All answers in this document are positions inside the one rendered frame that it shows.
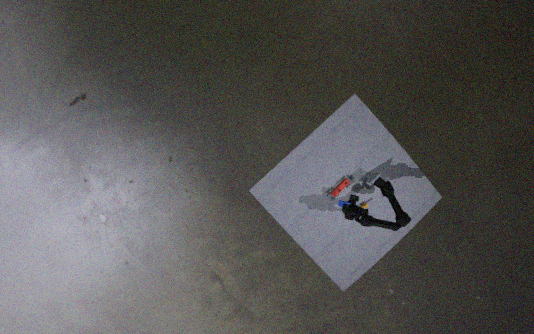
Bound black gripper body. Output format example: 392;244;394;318
344;195;360;220

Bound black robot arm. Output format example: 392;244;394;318
342;177;411;231

